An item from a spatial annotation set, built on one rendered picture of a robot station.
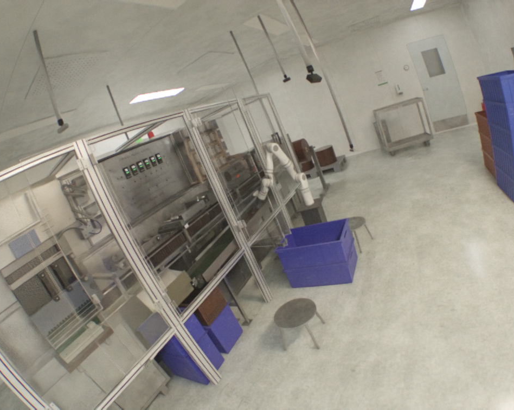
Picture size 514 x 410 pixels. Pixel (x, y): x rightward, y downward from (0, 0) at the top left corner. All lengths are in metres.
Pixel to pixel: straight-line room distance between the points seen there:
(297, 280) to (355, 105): 4.93
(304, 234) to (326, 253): 0.48
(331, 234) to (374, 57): 4.84
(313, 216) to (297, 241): 0.29
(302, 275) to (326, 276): 0.21
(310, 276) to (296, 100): 5.20
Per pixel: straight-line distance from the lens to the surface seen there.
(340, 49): 6.74
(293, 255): 2.37
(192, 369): 2.02
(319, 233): 2.62
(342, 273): 2.35
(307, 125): 6.97
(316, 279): 2.45
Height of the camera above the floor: 1.44
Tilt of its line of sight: 15 degrees down
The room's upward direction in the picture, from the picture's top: 23 degrees counter-clockwise
